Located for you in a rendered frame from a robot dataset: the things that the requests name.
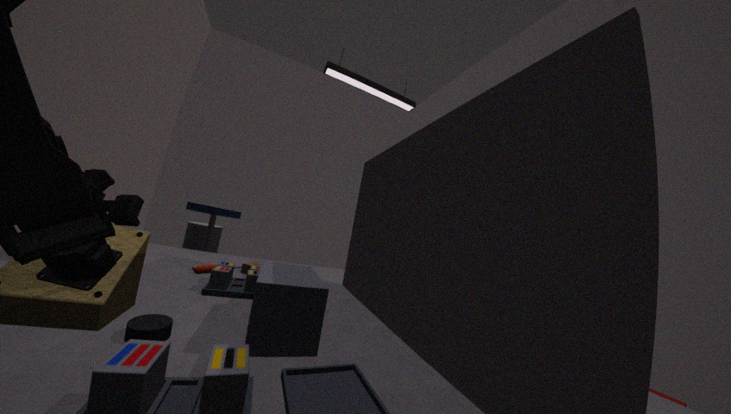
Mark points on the black cylinder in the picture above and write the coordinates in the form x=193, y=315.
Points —
x=149, y=327

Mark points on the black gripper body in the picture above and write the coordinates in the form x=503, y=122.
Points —
x=124, y=209

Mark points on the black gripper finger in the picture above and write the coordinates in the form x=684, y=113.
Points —
x=137, y=223

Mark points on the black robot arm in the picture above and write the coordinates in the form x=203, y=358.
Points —
x=42, y=190

